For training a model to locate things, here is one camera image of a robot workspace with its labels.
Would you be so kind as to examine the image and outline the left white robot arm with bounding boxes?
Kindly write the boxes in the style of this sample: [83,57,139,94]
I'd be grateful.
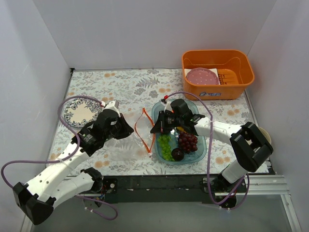
[13,109,134,225]

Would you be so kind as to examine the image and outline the blue floral plate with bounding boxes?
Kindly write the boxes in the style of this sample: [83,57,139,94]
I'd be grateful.
[63,98,101,128]

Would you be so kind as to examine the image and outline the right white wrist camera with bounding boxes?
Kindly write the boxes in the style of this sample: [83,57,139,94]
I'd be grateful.
[161,95,173,113]

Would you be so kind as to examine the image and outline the floral tablecloth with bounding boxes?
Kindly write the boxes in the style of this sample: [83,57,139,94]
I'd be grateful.
[66,69,253,175]

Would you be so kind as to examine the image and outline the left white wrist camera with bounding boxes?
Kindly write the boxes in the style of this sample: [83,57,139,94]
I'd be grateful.
[101,100,119,112]

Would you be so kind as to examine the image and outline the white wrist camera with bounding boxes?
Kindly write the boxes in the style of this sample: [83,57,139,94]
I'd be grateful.
[101,100,119,112]
[161,95,173,113]

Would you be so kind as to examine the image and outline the pink dotted plate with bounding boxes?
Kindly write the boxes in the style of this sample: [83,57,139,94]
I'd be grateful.
[184,68,220,85]

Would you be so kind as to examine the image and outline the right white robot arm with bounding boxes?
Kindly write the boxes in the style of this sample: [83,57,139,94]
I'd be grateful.
[150,99,273,192]

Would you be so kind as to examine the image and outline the blue transparent plastic tray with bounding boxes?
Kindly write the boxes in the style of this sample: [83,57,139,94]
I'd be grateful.
[151,99,207,165]

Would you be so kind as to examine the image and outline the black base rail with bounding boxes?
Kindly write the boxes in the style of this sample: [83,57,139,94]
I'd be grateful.
[101,173,226,203]

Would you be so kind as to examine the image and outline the green grape bunch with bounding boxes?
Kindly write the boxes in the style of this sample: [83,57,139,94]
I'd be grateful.
[158,134,175,161]

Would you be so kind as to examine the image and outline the red grape bunch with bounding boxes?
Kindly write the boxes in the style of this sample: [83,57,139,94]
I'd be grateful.
[178,132,198,154]

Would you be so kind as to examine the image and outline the clear zip top bag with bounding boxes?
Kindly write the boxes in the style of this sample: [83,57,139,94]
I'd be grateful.
[121,108,155,158]

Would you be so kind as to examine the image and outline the orange plastic basin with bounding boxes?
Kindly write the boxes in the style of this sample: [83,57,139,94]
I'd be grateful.
[182,50,255,100]

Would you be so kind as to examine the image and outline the dark purple plum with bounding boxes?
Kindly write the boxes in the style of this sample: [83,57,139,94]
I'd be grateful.
[171,148,184,161]

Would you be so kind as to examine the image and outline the beige ceramic bowl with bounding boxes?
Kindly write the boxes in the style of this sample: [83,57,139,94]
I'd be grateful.
[258,127,272,144]

